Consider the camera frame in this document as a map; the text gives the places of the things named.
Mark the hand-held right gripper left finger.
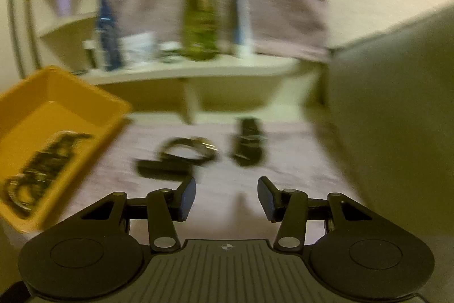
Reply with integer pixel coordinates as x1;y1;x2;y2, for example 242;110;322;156
81;177;197;253

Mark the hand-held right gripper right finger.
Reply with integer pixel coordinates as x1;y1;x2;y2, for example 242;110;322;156
257;176;374;252

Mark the orange plastic tray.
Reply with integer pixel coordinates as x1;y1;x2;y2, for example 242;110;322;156
0;65;133;234

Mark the cream wooden shelf unit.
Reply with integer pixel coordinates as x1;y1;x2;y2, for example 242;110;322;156
31;0;302;124

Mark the small green label jar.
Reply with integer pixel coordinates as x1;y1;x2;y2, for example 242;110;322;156
159;42;183;61

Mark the grey cushion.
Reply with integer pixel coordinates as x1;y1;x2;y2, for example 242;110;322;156
305;3;454;254

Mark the white cream jar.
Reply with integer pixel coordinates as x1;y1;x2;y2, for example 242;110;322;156
121;31;158;63

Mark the dark blue spray bottle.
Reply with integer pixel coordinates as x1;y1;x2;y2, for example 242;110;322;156
95;0;124;72

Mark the blue and white tube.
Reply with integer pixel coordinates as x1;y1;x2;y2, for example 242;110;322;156
231;0;254;58

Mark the yellow oil spray bottle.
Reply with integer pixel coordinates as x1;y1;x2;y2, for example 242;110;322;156
180;0;220;61

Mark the purple tube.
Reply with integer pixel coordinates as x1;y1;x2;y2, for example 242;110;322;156
54;0;73;18

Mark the black strap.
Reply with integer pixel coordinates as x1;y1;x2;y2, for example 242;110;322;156
136;157;195;182

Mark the dark ring bracelet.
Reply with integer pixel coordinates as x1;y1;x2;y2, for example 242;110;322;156
158;135;218;165

